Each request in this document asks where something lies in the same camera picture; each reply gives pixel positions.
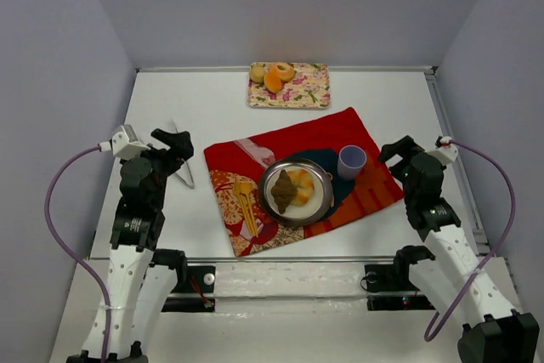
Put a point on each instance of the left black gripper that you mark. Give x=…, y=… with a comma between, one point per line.
x=168, y=152

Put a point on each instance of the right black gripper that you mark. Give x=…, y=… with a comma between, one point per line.
x=405, y=157

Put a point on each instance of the metal tongs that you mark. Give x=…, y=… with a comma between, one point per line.
x=185, y=176

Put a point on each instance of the ring shaped twisted bread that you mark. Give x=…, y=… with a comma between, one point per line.
x=303, y=181

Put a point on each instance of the orange topped bread bun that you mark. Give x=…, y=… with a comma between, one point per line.
x=272, y=82

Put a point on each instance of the dark brown chocolate bread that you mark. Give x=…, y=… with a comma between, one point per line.
x=283, y=191

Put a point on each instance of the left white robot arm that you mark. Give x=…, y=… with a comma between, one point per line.
x=140, y=275

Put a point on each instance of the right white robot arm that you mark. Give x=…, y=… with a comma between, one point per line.
x=446, y=269

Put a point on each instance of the round pale bread roll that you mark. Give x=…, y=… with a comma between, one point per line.
x=257, y=73

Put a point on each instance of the lilac plastic cup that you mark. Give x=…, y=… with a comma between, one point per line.
x=351, y=160

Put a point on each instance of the red patterned placemat cloth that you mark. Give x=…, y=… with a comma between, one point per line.
x=320, y=141

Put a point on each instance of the yellow plastic fork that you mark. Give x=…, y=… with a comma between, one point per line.
x=236, y=191

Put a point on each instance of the yellow plastic spoon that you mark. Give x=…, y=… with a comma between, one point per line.
x=246, y=190

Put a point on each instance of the steel plate white centre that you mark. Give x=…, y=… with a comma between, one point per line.
x=295, y=216

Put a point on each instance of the floral serving tray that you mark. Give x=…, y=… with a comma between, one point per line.
x=310, y=88

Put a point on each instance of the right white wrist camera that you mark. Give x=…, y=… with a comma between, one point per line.
x=445, y=151

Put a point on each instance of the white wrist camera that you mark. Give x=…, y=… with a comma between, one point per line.
x=445, y=151
x=125, y=144

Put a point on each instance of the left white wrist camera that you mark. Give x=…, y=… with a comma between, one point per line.
x=125, y=144

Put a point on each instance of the aluminium right side rail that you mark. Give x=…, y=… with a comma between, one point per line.
x=479, y=235

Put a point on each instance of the aluminium rail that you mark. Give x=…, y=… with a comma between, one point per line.
x=334, y=259
x=479, y=235

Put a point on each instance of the aluminium front rail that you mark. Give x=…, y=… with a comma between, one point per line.
x=334, y=259

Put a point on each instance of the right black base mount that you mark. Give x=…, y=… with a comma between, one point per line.
x=387, y=292

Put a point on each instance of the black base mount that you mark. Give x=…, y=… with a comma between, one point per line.
x=387, y=292
x=195, y=294

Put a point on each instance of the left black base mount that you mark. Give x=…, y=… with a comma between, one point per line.
x=195, y=294

